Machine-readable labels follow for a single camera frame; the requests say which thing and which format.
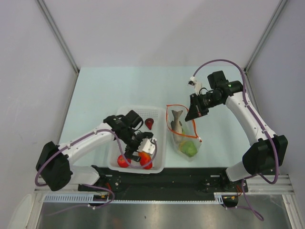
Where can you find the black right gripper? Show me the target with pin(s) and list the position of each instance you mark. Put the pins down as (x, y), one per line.
(196, 109)

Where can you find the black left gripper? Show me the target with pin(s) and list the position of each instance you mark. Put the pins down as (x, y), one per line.
(129, 151)

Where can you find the dark red toy fruit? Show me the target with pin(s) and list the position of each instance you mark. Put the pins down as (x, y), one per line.
(149, 123)

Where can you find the red orange toy mango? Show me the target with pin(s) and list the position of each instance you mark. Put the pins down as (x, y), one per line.
(145, 158)

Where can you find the grey toy fish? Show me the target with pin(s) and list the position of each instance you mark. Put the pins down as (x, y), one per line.
(176, 126)

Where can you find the clear zip top bag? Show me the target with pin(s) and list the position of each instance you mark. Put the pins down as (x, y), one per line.
(189, 130)

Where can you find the red toy apple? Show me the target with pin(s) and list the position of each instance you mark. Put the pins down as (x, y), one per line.
(122, 162)

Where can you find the green custard apple toy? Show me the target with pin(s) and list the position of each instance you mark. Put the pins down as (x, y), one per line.
(189, 149)

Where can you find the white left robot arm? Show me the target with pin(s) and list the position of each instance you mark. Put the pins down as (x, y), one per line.
(55, 167)

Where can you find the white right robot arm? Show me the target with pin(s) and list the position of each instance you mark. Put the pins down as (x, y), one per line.
(267, 149)

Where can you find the white perforated plastic basket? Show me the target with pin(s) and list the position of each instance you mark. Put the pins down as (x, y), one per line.
(159, 130)

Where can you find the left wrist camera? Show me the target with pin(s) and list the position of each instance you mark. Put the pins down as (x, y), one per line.
(147, 145)

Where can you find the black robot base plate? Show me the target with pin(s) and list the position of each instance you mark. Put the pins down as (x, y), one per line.
(172, 184)

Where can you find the white slotted cable duct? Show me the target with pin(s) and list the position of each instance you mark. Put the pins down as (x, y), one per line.
(68, 198)

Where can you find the aluminium frame rail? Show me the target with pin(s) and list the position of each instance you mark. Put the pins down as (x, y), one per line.
(57, 34)

